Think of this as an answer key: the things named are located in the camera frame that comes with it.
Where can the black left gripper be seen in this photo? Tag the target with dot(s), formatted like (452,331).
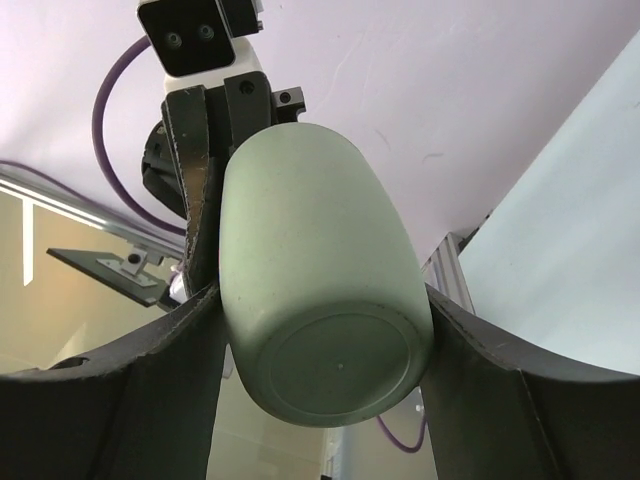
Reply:
(200,126)

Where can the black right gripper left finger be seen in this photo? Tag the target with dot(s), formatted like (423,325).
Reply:
(140,407)

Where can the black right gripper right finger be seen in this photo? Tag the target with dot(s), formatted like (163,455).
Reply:
(500,407)

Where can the green tumbler cup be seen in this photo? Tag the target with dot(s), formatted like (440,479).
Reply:
(327,311)

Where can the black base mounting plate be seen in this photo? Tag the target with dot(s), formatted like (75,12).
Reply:
(125,275)

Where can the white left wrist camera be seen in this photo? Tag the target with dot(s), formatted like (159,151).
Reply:
(201,42)

